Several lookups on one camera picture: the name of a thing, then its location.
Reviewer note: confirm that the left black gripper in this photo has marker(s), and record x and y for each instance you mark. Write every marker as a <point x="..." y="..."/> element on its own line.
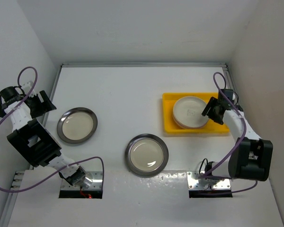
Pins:
<point x="44" y="107"/>

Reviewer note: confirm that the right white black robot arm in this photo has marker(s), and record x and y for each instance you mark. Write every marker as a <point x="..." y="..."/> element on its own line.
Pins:
<point x="250" y="158"/>

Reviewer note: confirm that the pink plastic plate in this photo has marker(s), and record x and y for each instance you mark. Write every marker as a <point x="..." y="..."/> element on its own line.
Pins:
<point x="180" y="124"/>

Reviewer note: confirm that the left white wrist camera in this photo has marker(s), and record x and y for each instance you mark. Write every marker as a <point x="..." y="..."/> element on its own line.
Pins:
<point x="26" y="87"/>

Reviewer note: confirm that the metal base plate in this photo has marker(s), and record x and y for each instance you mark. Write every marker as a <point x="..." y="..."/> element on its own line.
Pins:
<point x="197" y="183"/>
<point x="92" y="182"/>

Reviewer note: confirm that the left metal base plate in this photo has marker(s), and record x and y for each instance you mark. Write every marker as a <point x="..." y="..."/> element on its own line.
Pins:
<point x="92" y="182"/>

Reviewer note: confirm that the yellow plastic bin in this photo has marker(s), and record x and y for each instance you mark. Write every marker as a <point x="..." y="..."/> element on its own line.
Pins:
<point x="172" y="128"/>

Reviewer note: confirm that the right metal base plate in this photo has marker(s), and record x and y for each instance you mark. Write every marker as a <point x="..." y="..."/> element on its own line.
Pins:
<point x="197" y="183"/>

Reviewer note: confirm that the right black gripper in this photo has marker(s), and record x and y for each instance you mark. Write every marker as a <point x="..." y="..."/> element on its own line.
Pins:
<point x="207" y="110"/>

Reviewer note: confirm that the cream plastic plate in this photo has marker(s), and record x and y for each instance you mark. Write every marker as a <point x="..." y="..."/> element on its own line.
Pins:
<point x="188" y="111"/>

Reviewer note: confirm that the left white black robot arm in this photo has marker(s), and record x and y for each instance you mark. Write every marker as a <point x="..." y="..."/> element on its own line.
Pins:
<point x="22" y="105"/>

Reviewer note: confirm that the steel rimmed plate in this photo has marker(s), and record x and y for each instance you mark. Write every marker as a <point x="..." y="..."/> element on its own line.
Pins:
<point x="77" y="125"/>
<point x="146" y="155"/>

